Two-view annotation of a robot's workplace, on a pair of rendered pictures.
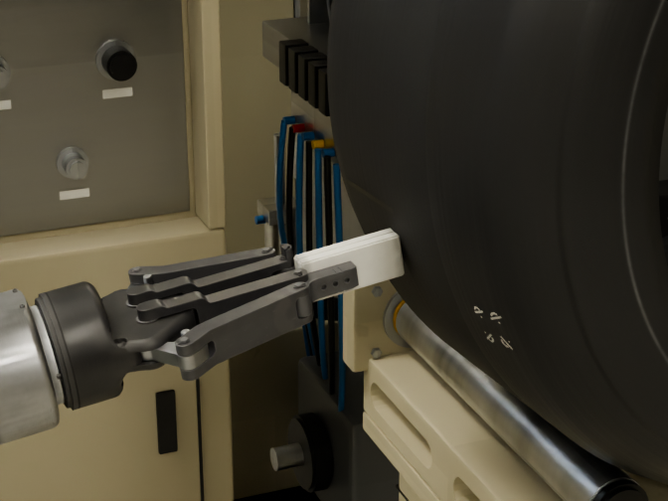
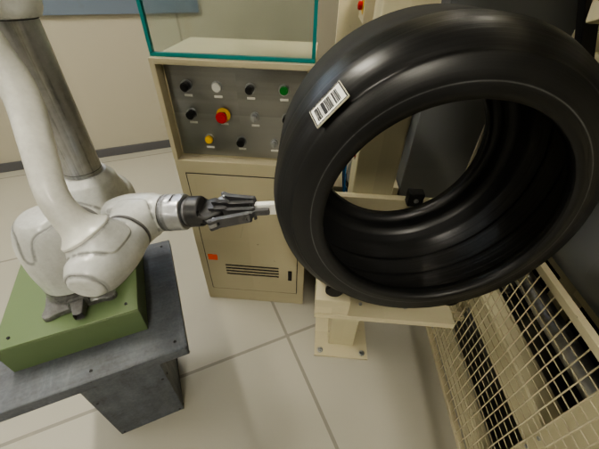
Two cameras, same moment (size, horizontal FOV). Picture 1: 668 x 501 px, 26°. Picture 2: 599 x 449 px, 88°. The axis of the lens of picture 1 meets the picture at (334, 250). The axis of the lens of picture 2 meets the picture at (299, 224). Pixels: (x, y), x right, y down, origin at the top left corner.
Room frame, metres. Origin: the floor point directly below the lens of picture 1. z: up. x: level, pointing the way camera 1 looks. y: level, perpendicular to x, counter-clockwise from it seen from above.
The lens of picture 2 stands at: (0.37, -0.32, 1.51)
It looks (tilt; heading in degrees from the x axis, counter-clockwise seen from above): 40 degrees down; 25
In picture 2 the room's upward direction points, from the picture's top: 2 degrees clockwise
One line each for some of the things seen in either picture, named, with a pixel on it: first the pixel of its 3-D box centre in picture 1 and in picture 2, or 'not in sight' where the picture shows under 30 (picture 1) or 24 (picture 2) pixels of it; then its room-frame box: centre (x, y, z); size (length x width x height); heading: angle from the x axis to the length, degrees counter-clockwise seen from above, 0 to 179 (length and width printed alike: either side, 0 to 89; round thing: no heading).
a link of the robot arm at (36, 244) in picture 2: not in sight; (58, 244); (0.64, 0.52, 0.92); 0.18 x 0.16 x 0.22; 21
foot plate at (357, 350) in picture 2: not in sight; (340, 332); (1.29, -0.15, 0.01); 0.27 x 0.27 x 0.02; 21
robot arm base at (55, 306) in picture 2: not in sight; (77, 286); (0.62, 0.50, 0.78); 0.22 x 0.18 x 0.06; 55
